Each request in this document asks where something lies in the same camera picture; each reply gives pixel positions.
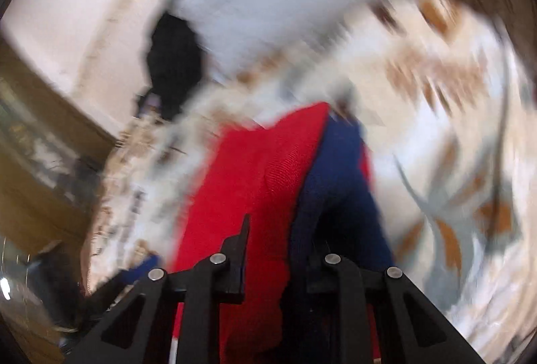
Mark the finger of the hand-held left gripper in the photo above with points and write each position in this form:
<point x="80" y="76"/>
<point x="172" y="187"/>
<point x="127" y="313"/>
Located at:
<point x="142" y="265"/>

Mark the red and blue sweater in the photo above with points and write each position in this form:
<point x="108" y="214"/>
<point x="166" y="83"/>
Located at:
<point x="251" y="187"/>

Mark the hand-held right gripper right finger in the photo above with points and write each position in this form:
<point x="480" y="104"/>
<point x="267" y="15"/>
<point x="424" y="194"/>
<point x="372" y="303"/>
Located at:
<point x="319" y="276"/>

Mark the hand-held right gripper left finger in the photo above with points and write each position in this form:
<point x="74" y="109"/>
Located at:
<point x="239" y="263"/>

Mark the wooden glass cabinet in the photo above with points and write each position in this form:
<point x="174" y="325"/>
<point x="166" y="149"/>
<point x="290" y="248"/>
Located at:
<point x="37" y="162"/>

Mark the leaf print fleece blanket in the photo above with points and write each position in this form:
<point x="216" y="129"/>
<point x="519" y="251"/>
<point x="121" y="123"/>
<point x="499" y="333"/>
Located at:
<point x="440" y="116"/>

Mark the black cloth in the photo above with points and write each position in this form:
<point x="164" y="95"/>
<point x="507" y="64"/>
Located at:
<point x="176" y="57"/>

